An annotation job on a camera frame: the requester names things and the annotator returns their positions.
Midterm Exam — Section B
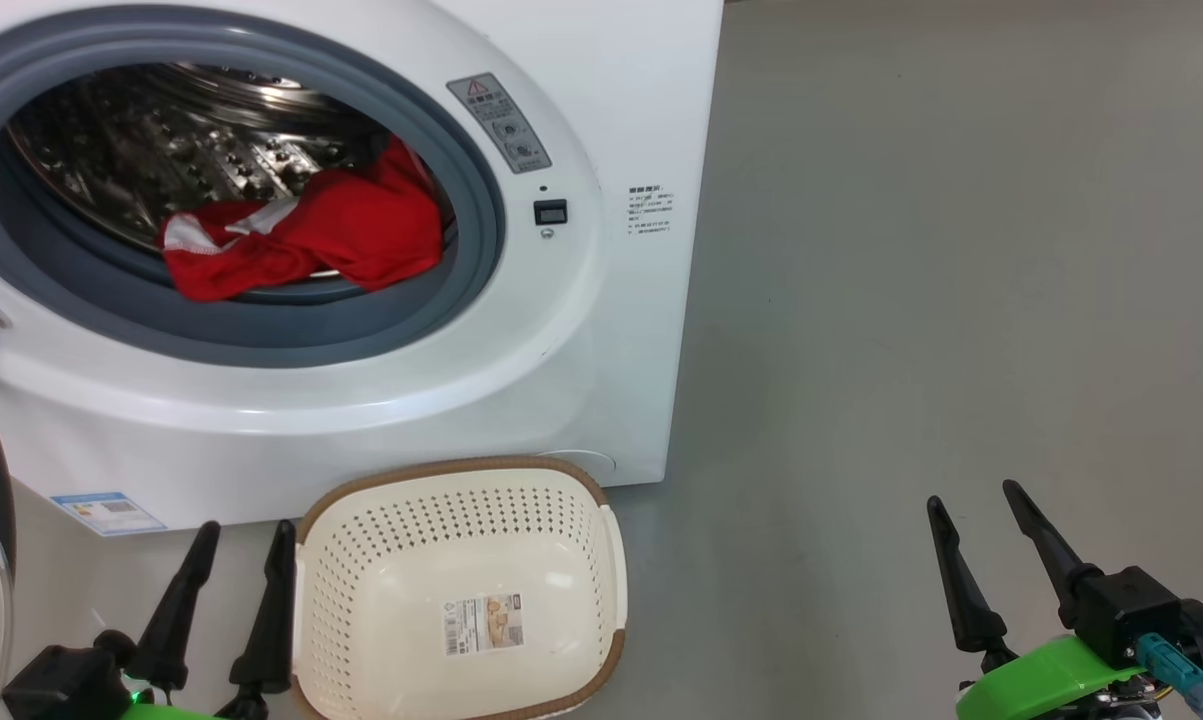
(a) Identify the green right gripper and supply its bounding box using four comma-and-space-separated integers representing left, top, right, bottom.
926, 480, 1167, 720

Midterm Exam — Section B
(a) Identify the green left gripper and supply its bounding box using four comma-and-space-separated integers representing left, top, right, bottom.
116, 520, 297, 720

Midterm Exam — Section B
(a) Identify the red and white jersey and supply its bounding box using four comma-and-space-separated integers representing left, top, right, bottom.
159, 135, 444, 303

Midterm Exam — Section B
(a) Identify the cream perforated laundry basket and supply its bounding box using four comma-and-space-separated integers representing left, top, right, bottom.
291, 457, 629, 720

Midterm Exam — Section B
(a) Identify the white front-load washing machine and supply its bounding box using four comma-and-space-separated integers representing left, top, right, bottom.
0, 0, 725, 536

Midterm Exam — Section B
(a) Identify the stainless steel washing machine drum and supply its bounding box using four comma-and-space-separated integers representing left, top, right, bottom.
6, 62, 457, 281

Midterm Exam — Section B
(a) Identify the blue energy label sticker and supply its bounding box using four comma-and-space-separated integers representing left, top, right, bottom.
49, 490, 167, 538

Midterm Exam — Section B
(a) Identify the white product label sticker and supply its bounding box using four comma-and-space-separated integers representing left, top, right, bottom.
445, 592, 525, 658

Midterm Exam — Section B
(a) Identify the round white filter cover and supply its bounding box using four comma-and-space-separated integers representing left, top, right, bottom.
551, 448, 617, 481

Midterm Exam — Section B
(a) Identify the grey warning sticker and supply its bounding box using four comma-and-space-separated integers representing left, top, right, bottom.
447, 73, 552, 175

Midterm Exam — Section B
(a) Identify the teal connector right cable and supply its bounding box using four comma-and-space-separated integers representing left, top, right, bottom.
1136, 632, 1203, 720

